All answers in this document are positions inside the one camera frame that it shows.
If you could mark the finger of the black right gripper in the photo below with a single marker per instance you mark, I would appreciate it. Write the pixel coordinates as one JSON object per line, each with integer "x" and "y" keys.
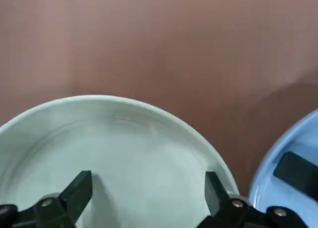
{"x": 298, "y": 173}

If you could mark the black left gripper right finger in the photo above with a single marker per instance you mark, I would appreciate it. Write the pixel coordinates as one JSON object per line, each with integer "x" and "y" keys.
{"x": 218, "y": 203}

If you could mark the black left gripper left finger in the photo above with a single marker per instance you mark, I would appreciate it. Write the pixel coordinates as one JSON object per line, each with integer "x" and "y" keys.
{"x": 72, "y": 195}

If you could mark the blue plate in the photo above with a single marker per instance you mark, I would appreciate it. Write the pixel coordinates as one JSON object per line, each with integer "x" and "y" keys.
{"x": 263, "y": 188}

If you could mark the green plate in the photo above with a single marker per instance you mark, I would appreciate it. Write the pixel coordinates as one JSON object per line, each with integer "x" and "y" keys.
{"x": 136, "y": 151}

